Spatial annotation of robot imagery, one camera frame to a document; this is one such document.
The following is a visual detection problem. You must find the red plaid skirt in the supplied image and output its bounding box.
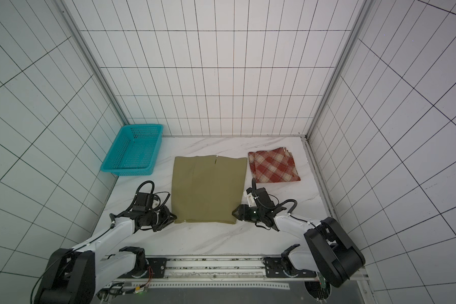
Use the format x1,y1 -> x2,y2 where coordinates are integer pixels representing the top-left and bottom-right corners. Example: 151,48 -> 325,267
248,147 -> 301,184

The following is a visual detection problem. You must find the olive green skirt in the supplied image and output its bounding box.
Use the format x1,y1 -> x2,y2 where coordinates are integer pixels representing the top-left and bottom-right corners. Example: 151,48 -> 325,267
171,155 -> 248,224

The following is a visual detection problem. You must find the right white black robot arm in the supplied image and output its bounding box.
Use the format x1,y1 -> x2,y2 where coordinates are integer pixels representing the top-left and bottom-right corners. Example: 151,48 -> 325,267
232,186 -> 366,288

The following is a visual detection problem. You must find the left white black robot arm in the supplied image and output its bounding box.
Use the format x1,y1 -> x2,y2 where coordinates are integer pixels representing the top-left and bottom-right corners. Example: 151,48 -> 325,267
30,193 -> 177,303

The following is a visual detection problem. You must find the teal plastic basket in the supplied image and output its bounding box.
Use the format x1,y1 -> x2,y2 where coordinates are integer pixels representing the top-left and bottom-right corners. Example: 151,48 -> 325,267
101,124 -> 163,176

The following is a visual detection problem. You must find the left electronics wiring board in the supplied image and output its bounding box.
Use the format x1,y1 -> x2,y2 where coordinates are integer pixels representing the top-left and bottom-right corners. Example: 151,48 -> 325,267
96,266 -> 154,303

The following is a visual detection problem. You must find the electronics wiring board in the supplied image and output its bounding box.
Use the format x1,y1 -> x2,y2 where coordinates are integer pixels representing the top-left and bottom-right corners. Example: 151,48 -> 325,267
96,266 -> 154,303
304,281 -> 331,303

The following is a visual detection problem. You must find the right electronics wiring board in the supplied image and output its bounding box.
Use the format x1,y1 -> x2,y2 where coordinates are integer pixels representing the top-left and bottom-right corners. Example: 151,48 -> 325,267
304,281 -> 331,303

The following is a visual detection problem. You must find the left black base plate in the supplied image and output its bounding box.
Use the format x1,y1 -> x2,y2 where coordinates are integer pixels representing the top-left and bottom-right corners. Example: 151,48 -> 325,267
137,257 -> 168,279

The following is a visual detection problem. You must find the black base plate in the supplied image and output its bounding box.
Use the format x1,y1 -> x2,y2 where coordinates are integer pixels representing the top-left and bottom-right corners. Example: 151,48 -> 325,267
137,257 -> 168,279
262,257 -> 293,278

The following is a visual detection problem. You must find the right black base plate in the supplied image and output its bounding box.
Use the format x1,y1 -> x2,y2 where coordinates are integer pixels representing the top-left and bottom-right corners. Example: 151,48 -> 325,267
262,257 -> 293,278

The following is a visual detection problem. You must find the aluminium mounting rail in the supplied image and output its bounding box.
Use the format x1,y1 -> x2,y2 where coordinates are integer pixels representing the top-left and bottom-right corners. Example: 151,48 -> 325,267
114,255 -> 321,286

